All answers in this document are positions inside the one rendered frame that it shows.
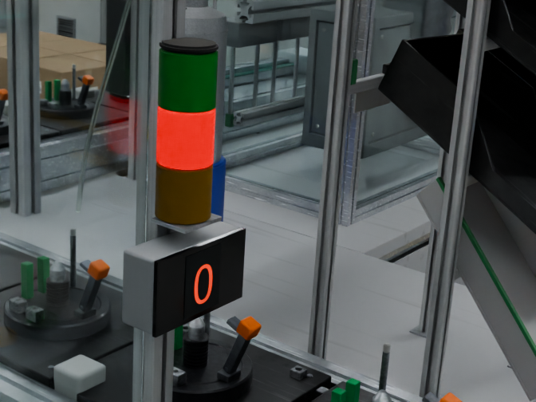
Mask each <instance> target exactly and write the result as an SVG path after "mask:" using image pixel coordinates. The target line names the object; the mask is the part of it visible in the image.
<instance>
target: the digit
mask: <svg viewBox="0 0 536 402"><path fill-rule="evenodd" d="M221 249H222V243H220V244H218V245H216V246H213V247H210V248H208V249H206V250H202V251H200V252H198V253H196V254H193V255H190V256H188V257H187V261H186V282H185V303H184V320H185V319H187V318H189V317H191V316H193V315H196V314H197V313H200V312H202V311H204V310H205V309H209V308H211V307H212V306H214V305H217V304H218V303H219V281H220V265H221Z"/></svg>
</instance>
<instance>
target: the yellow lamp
mask: <svg viewBox="0 0 536 402"><path fill-rule="evenodd" d="M212 178H213V164H212V165H211V166H209V167H205V168H202V169H196V170H180V169H174V168H169V167H165V166H162V165H160V164H159V163H158V162H157V163H156V201H155V216H156V217H157V218H158V219H160V220H162V221H164V222H166V223H173V224H179V225H191V224H197V223H203V222H205V221H207V220H208V219H209V218H210V217H211V196H212Z"/></svg>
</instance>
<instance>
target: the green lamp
mask: <svg viewBox="0 0 536 402"><path fill-rule="evenodd" d="M218 55H219V52H218V51H217V50H216V51H215V52H213V53H204V54H187V53H173V52H169V51H166V50H164V49H162V48H160V50H159V80H158V105H159V106H160V107H161V108H163V109H166V110H169V111H173V112H208V111H211V110H213V109H214V108H215V107H216V90H217V72H218Z"/></svg>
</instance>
